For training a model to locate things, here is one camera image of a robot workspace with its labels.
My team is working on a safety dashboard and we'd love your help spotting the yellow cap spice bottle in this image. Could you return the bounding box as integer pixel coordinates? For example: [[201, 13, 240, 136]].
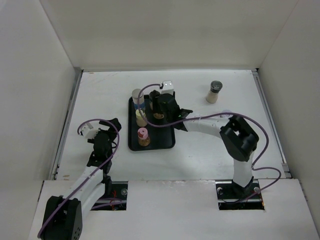
[[135, 109, 148, 128]]

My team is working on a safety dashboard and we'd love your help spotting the tall blue label bottle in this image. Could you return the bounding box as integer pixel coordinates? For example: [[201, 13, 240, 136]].
[[131, 88, 146, 111]]

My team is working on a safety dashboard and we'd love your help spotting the pink cap spice bottle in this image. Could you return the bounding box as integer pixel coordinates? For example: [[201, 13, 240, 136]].
[[137, 127, 151, 147]]

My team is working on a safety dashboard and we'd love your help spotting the white lid red label jar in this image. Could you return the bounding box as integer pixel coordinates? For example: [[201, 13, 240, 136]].
[[222, 109, 232, 115]]

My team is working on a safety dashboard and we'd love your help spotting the black knob cap bottle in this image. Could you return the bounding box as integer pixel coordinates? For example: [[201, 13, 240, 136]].
[[149, 90, 160, 110]]

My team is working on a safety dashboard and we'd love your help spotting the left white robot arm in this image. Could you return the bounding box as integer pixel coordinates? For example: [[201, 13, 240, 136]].
[[37, 118, 122, 240]]

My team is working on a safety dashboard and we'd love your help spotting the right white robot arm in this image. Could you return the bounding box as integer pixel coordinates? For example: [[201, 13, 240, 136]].
[[150, 93, 259, 198]]

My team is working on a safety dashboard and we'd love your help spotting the black rectangular plastic tray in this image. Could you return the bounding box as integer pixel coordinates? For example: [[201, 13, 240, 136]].
[[127, 97, 176, 152]]

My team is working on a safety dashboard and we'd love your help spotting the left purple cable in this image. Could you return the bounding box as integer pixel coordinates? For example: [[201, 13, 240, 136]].
[[37, 118, 125, 237]]

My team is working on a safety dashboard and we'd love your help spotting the purple cable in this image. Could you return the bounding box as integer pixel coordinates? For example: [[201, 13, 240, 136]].
[[136, 83, 282, 203], [37, 118, 125, 237]]

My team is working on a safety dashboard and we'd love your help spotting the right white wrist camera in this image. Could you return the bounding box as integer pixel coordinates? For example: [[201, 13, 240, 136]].
[[160, 80, 174, 96]]

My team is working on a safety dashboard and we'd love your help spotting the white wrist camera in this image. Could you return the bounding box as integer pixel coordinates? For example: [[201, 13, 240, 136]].
[[79, 122, 100, 139], [160, 80, 174, 96]]

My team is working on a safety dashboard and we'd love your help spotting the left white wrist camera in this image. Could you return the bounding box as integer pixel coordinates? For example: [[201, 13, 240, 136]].
[[79, 122, 100, 139]]

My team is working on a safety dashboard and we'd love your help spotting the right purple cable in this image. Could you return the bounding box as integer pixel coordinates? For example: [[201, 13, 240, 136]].
[[136, 83, 282, 203]]

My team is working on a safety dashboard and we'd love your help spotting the left aluminium table rail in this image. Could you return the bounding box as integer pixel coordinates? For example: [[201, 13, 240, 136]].
[[48, 67, 84, 180]]

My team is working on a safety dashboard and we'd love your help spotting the aluminium table rail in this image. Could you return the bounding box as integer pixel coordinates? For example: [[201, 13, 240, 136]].
[[48, 67, 84, 180], [251, 68, 292, 179]]

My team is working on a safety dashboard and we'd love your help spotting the right aluminium table rail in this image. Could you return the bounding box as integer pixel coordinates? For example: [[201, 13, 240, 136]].
[[251, 68, 292, 179]]

